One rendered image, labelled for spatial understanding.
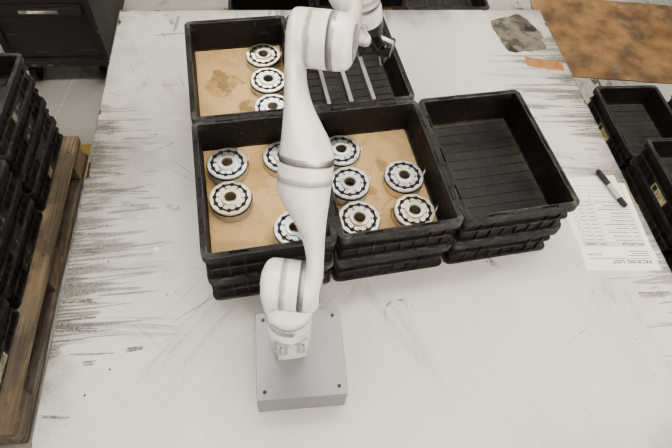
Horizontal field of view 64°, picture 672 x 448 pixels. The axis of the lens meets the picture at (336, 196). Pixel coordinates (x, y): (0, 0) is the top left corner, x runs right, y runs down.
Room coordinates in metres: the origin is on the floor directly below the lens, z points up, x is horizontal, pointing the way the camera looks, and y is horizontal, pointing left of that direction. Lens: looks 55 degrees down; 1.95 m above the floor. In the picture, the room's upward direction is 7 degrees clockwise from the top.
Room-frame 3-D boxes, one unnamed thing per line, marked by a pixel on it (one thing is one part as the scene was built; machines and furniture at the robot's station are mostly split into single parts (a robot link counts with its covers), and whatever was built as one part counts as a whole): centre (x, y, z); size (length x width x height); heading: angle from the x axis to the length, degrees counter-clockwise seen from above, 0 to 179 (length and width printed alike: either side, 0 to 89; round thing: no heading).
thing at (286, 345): (0.41, 0.06, 0.88); 0.09 x 0.09 x 0.17; 15
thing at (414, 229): (0.83, -0.10, 0.92); 0.40 x 0.30 x 0.02; 17
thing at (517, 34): (1.73, -0.61, 0.71); 0.22 x 0.19 x 0.01; 11
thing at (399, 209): (0.75, -0.20, 0.86); 0.10 x 0.10 x 0.01
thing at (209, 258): (0.75, 0.18, 0.92); 0.40 x 0.30 x 0.02; 17
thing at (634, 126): (1.70, -1.26, 0.26); 0.40 x 0.30 x 0.23; 11
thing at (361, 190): (0.81, -0.03, 0.86); 0.10 x 0.10 x 0.01
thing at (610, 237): (0.90, -0.78, 0.70); 0.33 x 0.23 x 0.01; 11
